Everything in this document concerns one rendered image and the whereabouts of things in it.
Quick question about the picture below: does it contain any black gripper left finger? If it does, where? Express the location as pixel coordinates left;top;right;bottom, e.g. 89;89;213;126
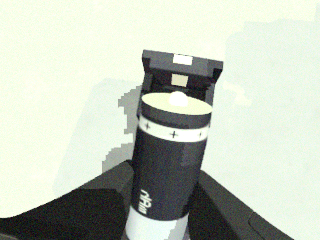
0;159;133;240

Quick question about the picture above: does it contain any black cylindrical battery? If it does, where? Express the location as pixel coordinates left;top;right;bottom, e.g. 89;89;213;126
125;92;212;240

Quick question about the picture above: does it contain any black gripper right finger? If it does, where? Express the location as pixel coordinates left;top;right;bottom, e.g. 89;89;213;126
188;169;293;240

